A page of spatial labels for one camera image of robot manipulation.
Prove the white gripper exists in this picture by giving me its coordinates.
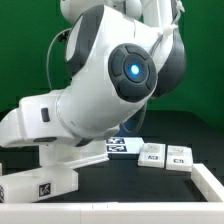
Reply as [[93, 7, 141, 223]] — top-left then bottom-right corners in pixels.
[[0, 108, 24, 148]]

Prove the small white cabinet door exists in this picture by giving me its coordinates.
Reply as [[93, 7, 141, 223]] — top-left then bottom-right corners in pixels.
[[138, 143, 165, 168]]

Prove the white cabinet body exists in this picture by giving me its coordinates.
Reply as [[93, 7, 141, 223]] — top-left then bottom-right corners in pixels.
[[39, 141, 109, 169]]

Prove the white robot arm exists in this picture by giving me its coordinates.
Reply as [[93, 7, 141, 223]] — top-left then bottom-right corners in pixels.
[[0, 0, 186, 148]]

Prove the long white cabinet top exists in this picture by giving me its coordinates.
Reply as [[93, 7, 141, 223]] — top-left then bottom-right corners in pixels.
[[0, 164, 78, 203]]

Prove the white base tag plate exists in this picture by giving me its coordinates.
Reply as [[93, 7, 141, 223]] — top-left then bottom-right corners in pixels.
[[106, 137, 144, 154]]

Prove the white workspace fence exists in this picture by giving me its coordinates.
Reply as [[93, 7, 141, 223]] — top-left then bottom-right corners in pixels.
[[0, 164, 224, 224]]

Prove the black camera stand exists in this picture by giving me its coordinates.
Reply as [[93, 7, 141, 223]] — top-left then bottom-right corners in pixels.
[[58, 29, 70, 42]]

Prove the grey camera cable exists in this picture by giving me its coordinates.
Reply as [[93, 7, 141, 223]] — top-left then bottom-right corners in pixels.
[[45, 27, 73, 91]]

